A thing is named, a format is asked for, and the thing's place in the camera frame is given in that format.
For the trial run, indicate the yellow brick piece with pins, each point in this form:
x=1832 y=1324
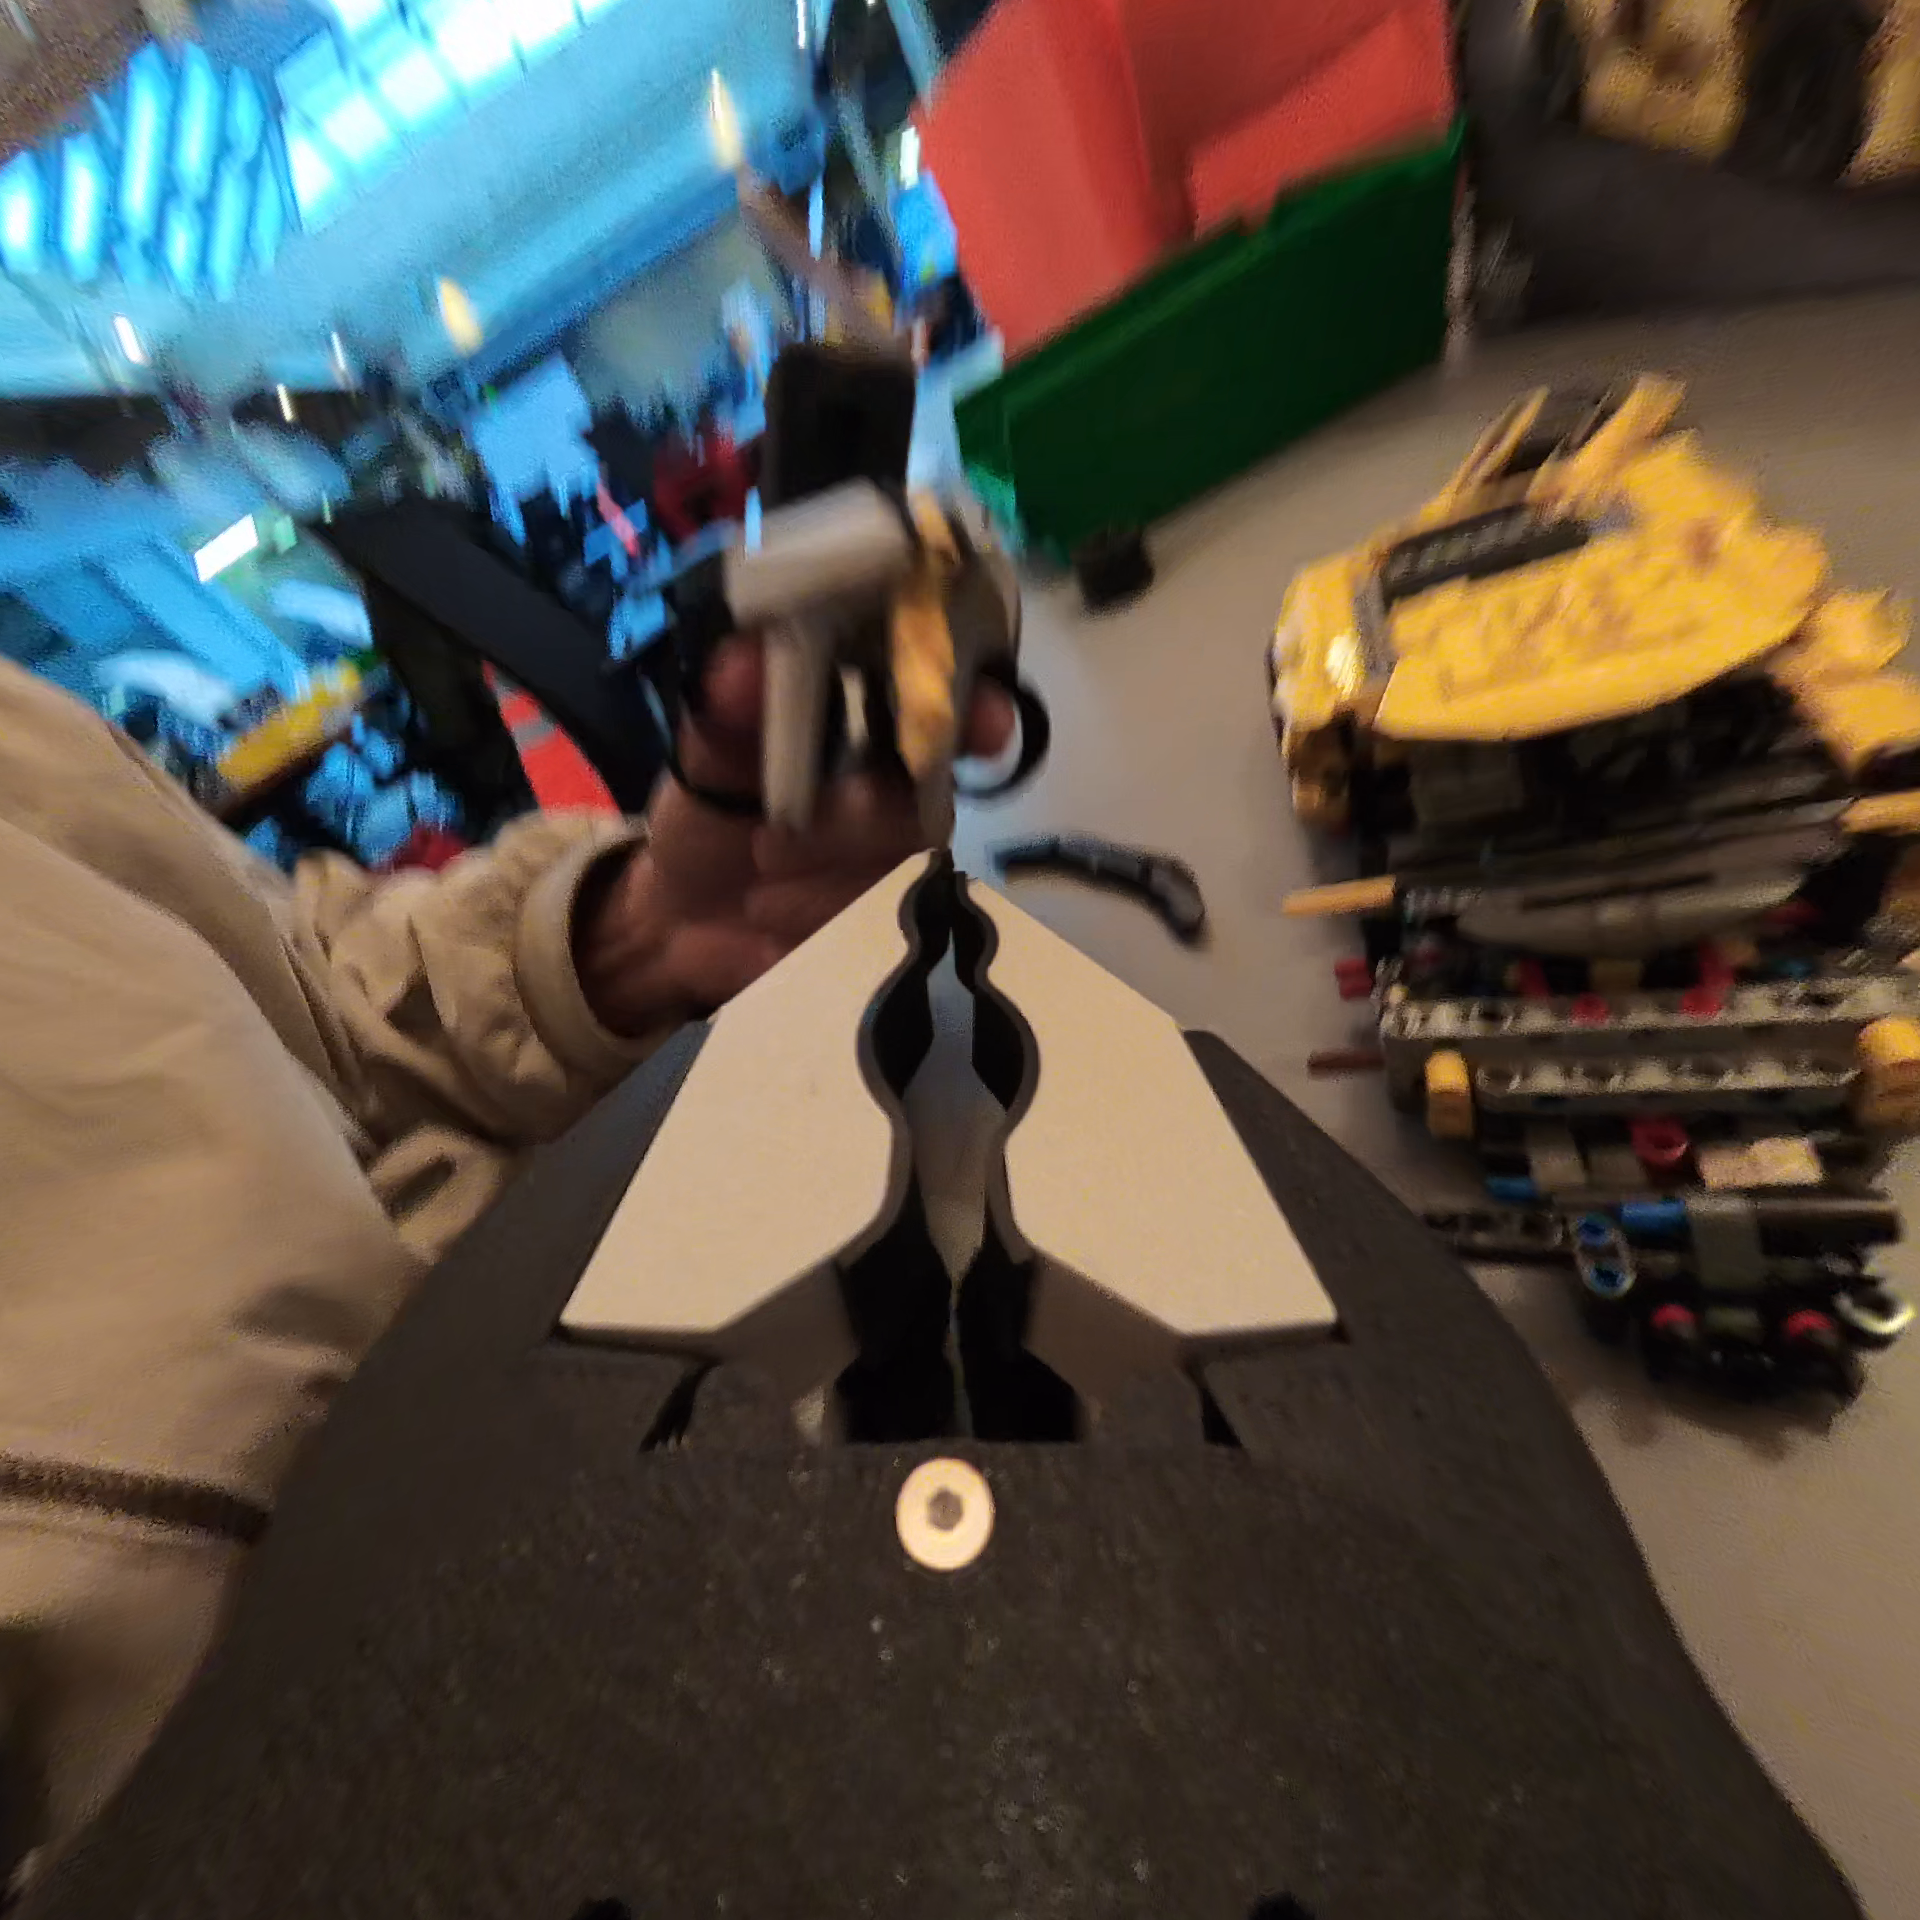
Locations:
x=922 y=661

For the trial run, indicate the person in beige jacket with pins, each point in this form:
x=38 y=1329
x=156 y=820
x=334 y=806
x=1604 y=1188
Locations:
x=149 y=1276

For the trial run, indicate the red box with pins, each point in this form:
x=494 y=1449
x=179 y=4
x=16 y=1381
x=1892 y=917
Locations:
x=1110 y=150

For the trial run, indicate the green plastic bin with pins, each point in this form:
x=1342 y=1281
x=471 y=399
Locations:
x=1230 y=359

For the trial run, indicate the yellow toy brick car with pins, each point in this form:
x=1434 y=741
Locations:
x=1575 y=646

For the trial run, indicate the toy car box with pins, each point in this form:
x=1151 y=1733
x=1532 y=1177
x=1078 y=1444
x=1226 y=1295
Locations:
x=1682 y=137

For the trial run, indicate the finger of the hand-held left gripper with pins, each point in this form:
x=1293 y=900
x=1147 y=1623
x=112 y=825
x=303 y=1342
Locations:
x=990 y=617

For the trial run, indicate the grey desk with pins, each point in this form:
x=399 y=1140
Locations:
x=1200 y=722

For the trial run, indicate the person's left hand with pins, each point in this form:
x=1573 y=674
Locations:
x=706 y=902

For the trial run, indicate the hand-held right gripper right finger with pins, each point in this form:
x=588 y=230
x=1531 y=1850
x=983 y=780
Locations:
x=1156 y=1186

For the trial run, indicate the small black block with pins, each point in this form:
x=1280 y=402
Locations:
x=1115 y=569

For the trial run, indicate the window wall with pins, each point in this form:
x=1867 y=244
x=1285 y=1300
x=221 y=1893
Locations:
x=195 y=165

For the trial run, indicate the black curved brick piece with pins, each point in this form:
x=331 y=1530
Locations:
x=1110 y=870

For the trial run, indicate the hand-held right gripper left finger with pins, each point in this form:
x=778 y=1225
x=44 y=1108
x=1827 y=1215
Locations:
x=751 y=1186

